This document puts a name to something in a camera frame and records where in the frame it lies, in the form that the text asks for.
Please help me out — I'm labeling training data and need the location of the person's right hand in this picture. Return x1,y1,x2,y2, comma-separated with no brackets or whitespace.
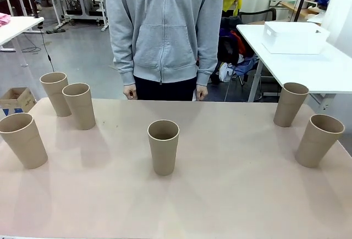
123,84,138,100

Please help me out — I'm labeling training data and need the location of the person's left hand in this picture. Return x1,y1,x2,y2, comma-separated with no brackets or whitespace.
194,84,209,102

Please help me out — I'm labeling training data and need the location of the tan plastic cup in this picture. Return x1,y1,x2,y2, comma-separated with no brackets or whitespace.
273,82,310,128
62,82,97,131
39,72,72,117
147,119,180,176
294,113,345,169
0,112,48,170

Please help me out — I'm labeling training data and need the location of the person's left forearm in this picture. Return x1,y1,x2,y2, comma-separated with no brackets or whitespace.
195,21,222,87

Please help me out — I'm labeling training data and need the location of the person's right forearm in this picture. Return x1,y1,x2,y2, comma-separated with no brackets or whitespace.
109,21,138,87

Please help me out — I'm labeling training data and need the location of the white plastic basket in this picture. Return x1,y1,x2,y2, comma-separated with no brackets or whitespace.
261,20,331,56

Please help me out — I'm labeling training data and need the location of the pile of colourful clothes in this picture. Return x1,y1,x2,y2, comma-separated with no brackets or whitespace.
217,15,261,83

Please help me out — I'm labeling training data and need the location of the person in grey hoodie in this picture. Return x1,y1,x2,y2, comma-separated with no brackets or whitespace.
104,0,224,102

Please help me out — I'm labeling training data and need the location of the black power strip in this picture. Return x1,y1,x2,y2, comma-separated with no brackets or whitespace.
45,26,67,35

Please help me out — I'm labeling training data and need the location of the large white table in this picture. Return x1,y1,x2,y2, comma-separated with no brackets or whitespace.
235,23,352,104

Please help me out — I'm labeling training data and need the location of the black office chair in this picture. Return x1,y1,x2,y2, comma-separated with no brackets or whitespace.
238,7,277,25

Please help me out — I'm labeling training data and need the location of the brown cardboard box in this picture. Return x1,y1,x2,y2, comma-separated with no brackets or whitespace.
0,86,37,113

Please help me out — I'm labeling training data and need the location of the small white table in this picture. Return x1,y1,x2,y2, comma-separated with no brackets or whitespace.
0,15,45,68

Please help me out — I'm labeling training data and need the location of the thin black hanging cable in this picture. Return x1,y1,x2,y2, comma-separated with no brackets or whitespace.
40,25,55,73

